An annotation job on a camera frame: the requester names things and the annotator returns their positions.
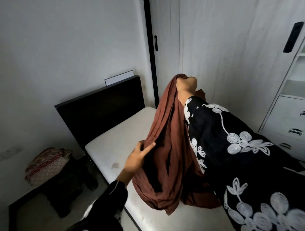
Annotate white wardrobe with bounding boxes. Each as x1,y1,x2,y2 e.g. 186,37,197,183
143,0,305,162

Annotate black floral blouse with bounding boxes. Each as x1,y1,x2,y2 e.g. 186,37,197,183
66,96,305,231

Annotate white mattress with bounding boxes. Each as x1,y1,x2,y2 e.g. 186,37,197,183
85,106,305,231

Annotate red patterned bedsheet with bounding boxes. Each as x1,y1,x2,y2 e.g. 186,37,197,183
25,147,72,187

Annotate white wall socket plate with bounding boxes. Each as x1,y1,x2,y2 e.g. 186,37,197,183
0,146,22,161

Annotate person's right hand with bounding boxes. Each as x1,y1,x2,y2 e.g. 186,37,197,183
176,76,198,96

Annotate black stool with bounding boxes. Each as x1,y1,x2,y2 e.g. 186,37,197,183
44,156,98,218

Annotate white board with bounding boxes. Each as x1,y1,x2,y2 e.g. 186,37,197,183
105,70,134,87

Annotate person's right forearm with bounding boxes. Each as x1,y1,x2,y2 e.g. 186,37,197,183
177,91,198,106

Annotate person's left hand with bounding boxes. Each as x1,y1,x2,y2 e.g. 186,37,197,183
123,141,157,178

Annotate dark wooden bed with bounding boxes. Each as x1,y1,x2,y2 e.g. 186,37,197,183
54,75,146,231

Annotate brown bed sheet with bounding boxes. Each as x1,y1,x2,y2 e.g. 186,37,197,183
132,74,222,216

